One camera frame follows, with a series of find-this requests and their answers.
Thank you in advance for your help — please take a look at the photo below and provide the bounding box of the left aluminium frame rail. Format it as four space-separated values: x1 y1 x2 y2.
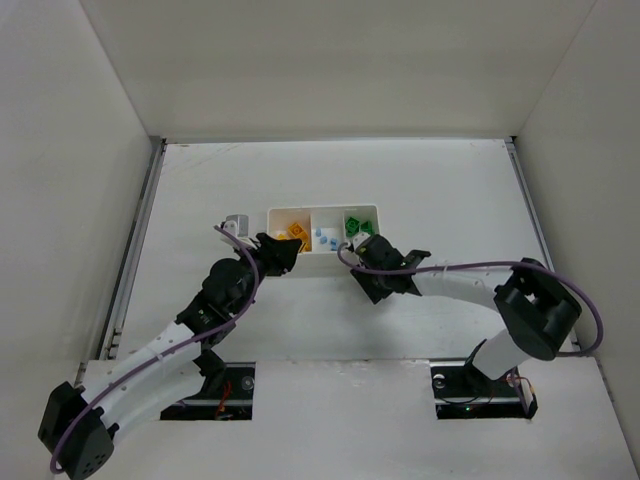
92 136 167 360

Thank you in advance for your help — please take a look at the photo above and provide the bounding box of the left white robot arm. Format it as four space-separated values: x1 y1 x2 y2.
37 223 302 479

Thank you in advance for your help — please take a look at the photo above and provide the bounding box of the green square lego brick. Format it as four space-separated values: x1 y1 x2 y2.
344 216 361 238

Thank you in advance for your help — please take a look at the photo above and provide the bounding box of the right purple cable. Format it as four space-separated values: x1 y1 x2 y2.
336 243 604 355

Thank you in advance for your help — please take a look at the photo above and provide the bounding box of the yellow curved lego brick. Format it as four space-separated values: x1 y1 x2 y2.
287 222 308 242

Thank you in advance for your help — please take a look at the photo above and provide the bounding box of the right aluminium frame rail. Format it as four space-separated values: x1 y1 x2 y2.
504 135 583 356

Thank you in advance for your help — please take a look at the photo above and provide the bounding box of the white divided sorting tray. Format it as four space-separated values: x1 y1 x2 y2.
267 204 379 278

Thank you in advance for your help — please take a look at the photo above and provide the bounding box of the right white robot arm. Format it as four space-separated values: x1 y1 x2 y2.
347 233 582 384

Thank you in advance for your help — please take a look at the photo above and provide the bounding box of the green lego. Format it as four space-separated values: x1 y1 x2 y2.
360 220 376 235

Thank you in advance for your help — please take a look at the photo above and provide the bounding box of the aluminium frame rail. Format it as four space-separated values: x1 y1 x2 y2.
92 136 167 360
504 135 583 356

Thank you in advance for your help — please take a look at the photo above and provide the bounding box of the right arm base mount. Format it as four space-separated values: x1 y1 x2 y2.
430 341 538 420

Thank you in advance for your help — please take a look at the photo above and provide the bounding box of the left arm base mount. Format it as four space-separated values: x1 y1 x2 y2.
160 351 256 422

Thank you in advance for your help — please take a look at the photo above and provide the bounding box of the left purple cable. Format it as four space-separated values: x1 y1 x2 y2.
48 224 261 474

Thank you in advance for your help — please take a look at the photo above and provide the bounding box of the yellow long lego brick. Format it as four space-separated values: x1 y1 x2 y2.
276 232 312 253

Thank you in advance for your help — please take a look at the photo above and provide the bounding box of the purple cable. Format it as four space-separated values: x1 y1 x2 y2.
336 243 604 355
48 224 261 474

